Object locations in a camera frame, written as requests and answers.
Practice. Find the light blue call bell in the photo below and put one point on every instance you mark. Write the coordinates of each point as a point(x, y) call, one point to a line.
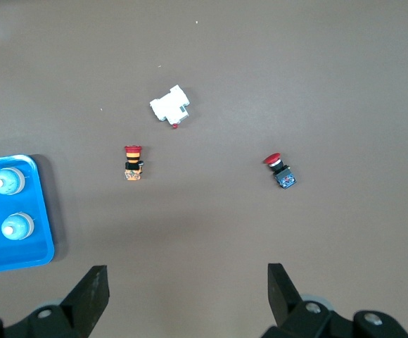
point(17, 226)
point(7, 181)

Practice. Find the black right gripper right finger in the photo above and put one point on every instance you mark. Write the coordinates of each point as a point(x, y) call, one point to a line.
point(288, 310)

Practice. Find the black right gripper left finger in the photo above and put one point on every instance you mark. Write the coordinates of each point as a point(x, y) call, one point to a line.
point(84, 303)

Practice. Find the white circuit breaker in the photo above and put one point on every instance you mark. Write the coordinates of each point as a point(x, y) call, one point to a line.
point(170, 105)

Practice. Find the red mushroom push button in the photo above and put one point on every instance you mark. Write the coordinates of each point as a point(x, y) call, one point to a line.
point(281, 170)

